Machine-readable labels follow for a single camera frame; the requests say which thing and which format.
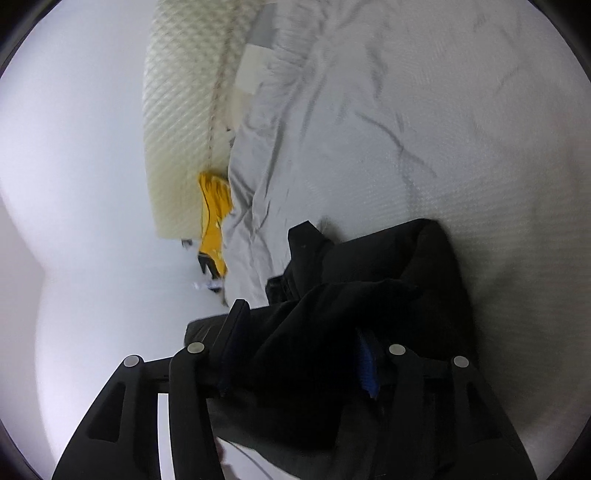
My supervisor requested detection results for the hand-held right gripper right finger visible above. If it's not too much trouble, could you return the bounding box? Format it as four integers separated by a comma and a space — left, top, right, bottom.
355, 331, 539, 480

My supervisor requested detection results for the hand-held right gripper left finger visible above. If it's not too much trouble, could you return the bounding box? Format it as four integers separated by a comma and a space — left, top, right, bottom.
52, 299, 252, 480

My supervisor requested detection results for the black puffer jacket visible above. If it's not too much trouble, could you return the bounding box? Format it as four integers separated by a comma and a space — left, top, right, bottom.
185, 218, 484, 480

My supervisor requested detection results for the yellow pillow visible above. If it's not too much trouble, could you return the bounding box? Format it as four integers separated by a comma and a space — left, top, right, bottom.
197, 171, 234, 280

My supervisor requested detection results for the cream quilted headboard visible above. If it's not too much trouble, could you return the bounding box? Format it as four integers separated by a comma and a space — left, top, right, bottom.
141, 0, 279, 241

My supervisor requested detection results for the bed with light textured sheet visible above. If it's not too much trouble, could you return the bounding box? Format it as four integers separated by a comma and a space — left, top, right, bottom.
323, 0, 591, 425

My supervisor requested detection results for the grey duvet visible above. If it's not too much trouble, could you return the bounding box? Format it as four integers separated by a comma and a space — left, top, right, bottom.
222, 0, 509, 305

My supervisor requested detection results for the grey white pillow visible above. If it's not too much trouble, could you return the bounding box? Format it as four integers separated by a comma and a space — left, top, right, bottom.
235, 0, 280, 95

